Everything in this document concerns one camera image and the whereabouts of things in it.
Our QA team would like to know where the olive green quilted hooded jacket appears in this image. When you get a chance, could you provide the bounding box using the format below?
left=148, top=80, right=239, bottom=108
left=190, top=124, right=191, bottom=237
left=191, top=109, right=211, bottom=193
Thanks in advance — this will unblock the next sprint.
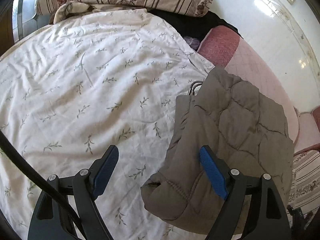
left=141, top=67, right=294, bottom=235

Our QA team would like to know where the large striped floral cushion right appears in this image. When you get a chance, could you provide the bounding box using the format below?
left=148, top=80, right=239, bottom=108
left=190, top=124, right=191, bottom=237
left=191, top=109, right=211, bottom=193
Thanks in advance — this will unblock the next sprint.
left=289, top=150, right=320, bottom=216

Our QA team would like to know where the white floral bed sheet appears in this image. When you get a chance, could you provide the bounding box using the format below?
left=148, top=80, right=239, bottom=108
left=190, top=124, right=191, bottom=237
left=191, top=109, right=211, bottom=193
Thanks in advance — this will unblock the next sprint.
left=1, top=9, right=213, bottom=239

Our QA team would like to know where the pink corner cushion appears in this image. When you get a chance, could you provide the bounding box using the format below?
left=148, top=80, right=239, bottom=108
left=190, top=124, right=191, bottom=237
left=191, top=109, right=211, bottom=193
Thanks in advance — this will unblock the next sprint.
left=295, top=106, right=320, bottom=155

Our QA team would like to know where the black garment behind pillow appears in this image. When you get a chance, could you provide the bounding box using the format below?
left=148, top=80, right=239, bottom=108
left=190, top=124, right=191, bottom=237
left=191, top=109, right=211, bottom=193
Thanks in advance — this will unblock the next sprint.
left=148, top=9, right=241, bottom=50

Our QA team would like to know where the stained glass door panel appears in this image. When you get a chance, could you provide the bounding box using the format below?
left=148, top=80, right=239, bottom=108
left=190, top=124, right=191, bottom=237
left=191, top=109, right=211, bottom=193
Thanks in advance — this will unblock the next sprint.
left=12, top=0, right=50, bottom=42

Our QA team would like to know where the black cable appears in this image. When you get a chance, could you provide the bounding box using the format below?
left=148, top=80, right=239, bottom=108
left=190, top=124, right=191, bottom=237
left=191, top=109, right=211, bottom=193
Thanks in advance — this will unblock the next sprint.
left=0, top=130, right=86, bottom=240

